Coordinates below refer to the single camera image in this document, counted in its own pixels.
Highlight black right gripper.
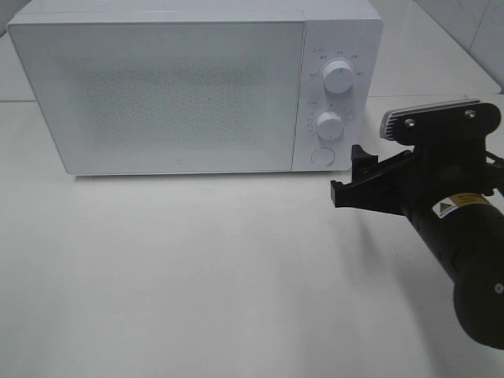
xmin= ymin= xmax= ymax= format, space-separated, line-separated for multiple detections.
xmin=330 ymin=136 xmax=495 ymax=221

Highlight round white door button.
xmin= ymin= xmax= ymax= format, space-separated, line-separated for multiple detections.
xmin=311 ymin=147 xmax=335 ymax=167

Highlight white dial knob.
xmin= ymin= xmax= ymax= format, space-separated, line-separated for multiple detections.
xmin=321 ymin=57 xmax=354 ymax=95
xmin=315 ymin=111 xmax=344 ymax=140

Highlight white microwave door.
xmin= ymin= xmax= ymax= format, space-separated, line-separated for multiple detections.
xmin=9 ymin=22 xmax=304 ymax=175

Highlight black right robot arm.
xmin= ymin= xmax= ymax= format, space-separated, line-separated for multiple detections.
xmin=331 ymin=139 xmax=503 ymax=350

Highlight white microwave oven body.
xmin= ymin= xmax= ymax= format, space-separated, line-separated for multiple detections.
xmin=6 ymin=1 xmax=384 ymax=174

